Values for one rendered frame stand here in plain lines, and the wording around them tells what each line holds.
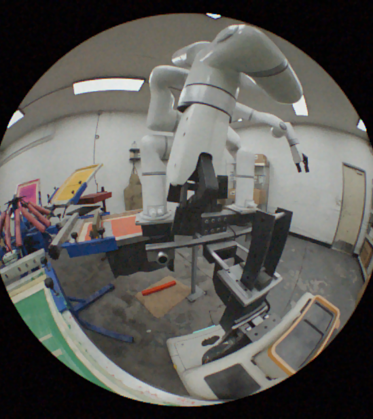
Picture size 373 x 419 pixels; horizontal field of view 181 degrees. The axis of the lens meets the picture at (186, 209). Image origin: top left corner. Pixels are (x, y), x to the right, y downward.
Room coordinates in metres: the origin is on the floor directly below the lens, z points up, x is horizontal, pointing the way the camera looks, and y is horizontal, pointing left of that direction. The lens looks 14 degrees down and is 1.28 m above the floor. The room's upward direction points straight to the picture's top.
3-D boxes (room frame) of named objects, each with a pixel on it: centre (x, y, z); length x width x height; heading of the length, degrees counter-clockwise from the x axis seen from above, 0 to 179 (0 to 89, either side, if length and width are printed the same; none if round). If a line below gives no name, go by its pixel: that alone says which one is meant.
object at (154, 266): (0.69, 0.30, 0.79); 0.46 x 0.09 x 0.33; 125
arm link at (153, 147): (0.49, 0.11, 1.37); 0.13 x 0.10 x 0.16; 117
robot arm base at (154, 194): (0.47, 0.12, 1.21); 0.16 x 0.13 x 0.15; 18
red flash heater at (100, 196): (1.62, 1.44, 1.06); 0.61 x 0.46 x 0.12; 5
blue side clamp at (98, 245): (0.45, 0.49, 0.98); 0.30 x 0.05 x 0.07; 125
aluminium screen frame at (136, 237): (0.81, 0.45, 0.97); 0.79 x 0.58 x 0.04; 125
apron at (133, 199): (2.73, 1.13, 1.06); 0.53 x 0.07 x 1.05; 125
